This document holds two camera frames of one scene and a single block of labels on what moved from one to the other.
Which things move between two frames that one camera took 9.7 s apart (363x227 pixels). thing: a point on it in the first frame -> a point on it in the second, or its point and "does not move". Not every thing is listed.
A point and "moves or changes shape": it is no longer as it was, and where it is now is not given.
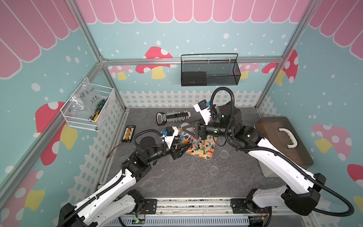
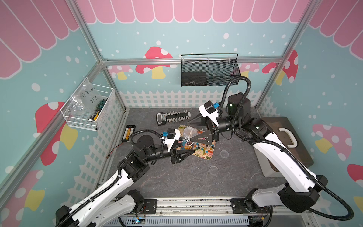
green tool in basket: (99, 110) does not move
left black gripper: (177, 152) -> (174, 156)
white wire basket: (83, 109) does not move
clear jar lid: (213, 170) does not move
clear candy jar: (184, 138) moves or changes shape
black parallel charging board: (128, 133) does not move
